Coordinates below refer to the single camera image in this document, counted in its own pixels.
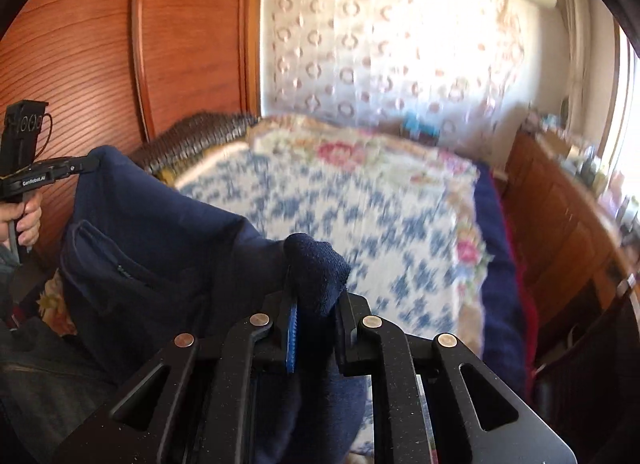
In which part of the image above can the navy blue t-shirt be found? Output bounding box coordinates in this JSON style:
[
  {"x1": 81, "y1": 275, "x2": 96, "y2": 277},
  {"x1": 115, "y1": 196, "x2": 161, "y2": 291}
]
[{"x1": 58, "y1": 146, "x2": 367, "y2": 463}]

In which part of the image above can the person left hand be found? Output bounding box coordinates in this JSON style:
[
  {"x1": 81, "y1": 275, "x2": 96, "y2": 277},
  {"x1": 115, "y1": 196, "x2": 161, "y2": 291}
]
[{"x1": 0, "y1": 190, "x2": 42, "y2": 247}]

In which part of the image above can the circle pattern folded cloth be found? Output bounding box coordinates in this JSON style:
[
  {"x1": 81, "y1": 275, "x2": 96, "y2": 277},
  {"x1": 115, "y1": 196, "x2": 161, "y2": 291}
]
[{"x1": 129, "y1": 111, "x2": 260, "y2": 177}]

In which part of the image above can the floral bedspread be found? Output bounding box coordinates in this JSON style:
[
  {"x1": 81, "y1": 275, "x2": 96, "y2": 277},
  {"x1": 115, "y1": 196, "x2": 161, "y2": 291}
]
[{"x1": 37, "y1": 113, "x2": 494, "y2": 460}]

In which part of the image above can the navy blue blanket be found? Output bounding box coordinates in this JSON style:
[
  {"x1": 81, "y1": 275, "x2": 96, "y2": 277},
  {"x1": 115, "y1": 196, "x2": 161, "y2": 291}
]
[{"x1": 474, "y1": 162, "x2": 537, "y2": 400}]

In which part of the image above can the teal object by window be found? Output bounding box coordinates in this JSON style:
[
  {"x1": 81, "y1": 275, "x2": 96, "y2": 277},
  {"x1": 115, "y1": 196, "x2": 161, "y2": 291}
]
[{"x1": 400, "y1": 112, "x2": 440, "y2": 145}]

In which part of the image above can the wooden sideboard cabinet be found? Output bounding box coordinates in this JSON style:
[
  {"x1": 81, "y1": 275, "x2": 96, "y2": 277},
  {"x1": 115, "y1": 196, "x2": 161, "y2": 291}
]
[{"x1": 503, "y1": 132, "x2": 639, "y2": 332}]

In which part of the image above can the white circle pattern curtain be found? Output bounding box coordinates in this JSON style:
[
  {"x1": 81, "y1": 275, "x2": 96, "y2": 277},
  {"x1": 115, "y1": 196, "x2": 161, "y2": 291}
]
[{"x1": 259, "y1": 0, "x2": 572, "y2": 165}]

